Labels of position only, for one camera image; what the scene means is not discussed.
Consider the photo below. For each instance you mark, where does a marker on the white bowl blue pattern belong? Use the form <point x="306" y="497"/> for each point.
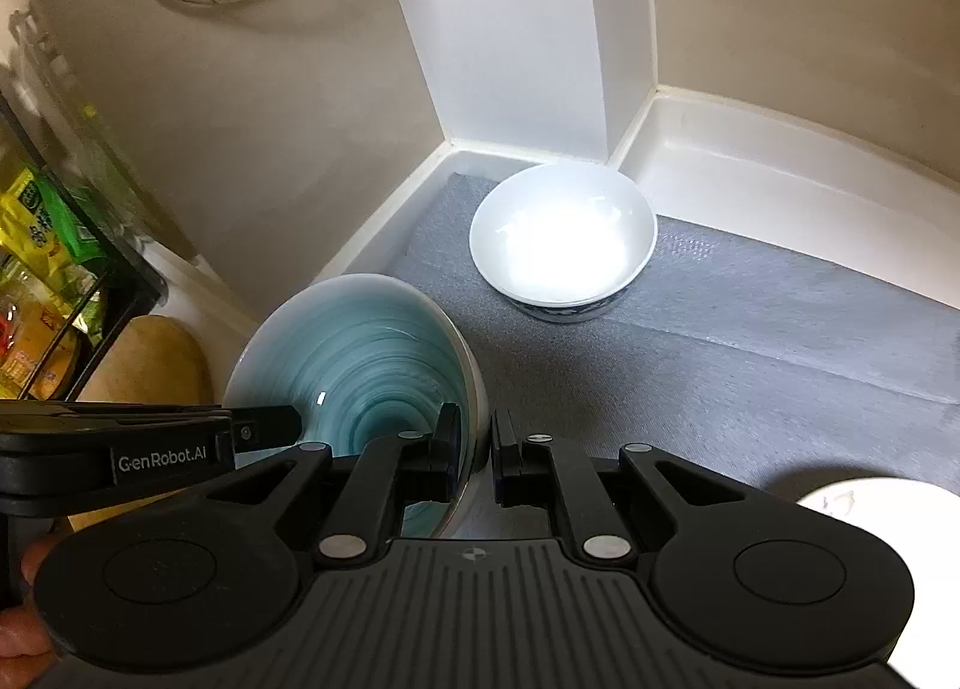
<point x="564" y="241"/>

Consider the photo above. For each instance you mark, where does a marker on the person's left hand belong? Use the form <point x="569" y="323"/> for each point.
<point x="23" y="635"/>

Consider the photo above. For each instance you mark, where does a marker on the teal glazed bowl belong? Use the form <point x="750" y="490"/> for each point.
<point x="365" y="355"/>

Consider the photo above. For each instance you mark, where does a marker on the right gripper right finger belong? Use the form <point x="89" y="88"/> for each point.
<point x="541" y="470"/>

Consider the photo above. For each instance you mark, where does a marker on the yellow green snack packet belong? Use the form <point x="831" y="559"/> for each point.
<point x="40" y="228"/>

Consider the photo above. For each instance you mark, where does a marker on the bamboo cutting board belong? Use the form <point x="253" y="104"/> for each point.
<point x="155" y="361"/>

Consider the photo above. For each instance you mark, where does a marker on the grey counter mat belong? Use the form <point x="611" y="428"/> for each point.
<point x="780" y="370"/>

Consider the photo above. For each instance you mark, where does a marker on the black spice rack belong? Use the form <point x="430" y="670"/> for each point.
<point x="96" y="300"/>

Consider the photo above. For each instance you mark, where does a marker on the yellow oil bottle red cap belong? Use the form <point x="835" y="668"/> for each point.
<point x="28" y="328"/>

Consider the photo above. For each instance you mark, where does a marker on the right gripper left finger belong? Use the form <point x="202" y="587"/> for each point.
<point x="393" y="473"/>

